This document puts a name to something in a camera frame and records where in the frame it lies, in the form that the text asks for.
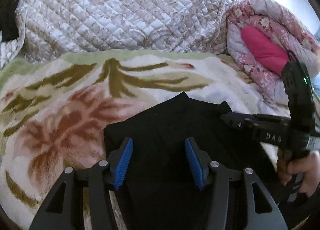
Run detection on right hand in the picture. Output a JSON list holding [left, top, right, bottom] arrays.
[[277, 148, 320, 197]]

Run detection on pink floral folded quilt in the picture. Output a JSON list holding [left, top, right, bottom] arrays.
[[227, 0, 319, 105]]

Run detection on quilted grey floral bedspread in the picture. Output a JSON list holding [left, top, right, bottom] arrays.
[[1, 0, 241, 66]]

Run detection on black pants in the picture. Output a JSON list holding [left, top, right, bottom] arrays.
[[104, 93, 276, 229]]

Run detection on floral fleece blanket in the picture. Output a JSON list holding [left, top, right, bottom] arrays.
[[1, 50, 289, 229]]

